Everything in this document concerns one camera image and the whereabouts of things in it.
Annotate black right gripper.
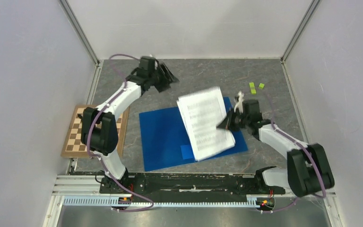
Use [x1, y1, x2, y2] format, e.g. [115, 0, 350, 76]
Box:
[216, 108, 250, 132]

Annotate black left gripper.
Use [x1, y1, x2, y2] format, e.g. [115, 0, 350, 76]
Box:
[149, 63, 180, 94]

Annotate white printed paper stack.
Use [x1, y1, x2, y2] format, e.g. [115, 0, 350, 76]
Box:
[177, 87, 235, 161]

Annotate blue plastic folder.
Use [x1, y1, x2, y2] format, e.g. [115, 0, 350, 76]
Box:
[138, 97, 249, 172]

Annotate wooden chessboard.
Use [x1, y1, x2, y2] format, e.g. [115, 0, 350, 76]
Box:
[61, 105, 130, 158]

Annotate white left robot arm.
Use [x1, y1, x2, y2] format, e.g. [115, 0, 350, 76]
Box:
[81, 56, 179, 193]

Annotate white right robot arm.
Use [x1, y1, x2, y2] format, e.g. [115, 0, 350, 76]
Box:
[217, 99, 335, 198]

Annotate long green block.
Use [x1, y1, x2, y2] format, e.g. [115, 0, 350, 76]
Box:
[249, 82, 257, 95]

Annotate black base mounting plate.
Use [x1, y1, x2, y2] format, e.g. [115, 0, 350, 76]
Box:
[99, 170, 286, 203]

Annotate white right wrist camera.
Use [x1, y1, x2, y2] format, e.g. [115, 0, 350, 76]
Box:
[234, 91, 244, 114]

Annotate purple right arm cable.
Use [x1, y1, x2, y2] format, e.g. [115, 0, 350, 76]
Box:
[244, 87, 327, 214]

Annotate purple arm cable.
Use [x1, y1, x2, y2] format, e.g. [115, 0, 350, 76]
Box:
[86, 53, 155, 213]
[244, 87, 327, 214]

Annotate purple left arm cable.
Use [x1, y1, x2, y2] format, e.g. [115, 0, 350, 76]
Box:
[86, 53, 155, 213]

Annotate white slotted cable duct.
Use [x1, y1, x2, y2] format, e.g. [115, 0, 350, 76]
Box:
[63, 196, 260, 208]

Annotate aluminium frame rails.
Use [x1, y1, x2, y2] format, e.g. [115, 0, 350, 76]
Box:
[43, 0, 337, 227]

